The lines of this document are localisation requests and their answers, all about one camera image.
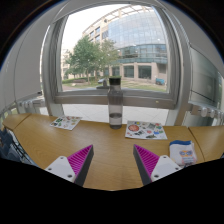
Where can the grey window frame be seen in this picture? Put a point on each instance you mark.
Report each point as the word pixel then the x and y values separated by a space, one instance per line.
pixel 133 100

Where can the grey rail with white knobs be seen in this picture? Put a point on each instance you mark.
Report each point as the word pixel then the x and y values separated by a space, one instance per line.
pixel 30 104
pixel 208 111

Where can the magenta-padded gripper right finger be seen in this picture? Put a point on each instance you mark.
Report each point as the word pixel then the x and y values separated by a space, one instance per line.
pixel 163 166

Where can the small colourful sticker sheet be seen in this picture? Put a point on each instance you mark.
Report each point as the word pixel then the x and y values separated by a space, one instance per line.
pixel 66 122

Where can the clear grey bottle, black cap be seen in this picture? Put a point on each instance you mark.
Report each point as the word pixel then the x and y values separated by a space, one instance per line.
pixel 115 106

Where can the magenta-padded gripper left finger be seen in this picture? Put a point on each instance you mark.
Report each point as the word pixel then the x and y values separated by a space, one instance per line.
pixel 61 166

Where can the large colourful sticker sheet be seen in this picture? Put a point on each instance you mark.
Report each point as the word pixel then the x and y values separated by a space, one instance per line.
pixel 146 130

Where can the green tree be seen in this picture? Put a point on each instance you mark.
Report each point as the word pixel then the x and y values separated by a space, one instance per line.
pixel 85 55

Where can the glass-fronted building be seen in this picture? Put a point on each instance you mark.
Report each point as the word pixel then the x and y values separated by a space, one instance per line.
pixel 140 33

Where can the dark blue chair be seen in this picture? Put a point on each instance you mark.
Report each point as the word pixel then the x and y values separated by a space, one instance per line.
pixel 10 146

